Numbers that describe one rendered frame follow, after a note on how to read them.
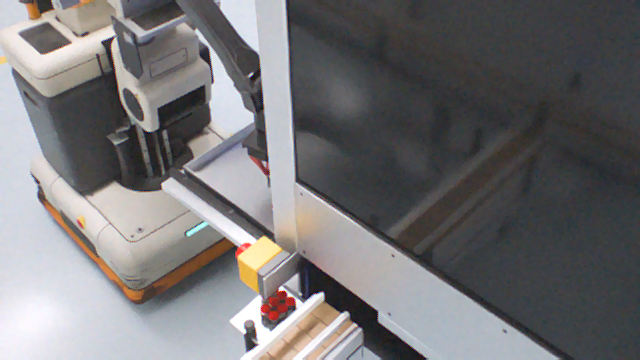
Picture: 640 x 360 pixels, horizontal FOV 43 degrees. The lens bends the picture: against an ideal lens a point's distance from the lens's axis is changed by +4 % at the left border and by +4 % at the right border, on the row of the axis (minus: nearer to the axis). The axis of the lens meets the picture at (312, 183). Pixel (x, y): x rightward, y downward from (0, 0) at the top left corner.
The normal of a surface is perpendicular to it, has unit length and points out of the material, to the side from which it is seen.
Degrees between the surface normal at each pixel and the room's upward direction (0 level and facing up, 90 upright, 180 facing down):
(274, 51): 90
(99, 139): 90
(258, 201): 0
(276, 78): 90
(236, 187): 0
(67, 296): 0
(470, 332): 90
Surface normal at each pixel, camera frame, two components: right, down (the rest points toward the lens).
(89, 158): 0.66, 0.52
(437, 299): -0.69, 0.52
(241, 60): 0.47, -0.06
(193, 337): -0.02, -0.71
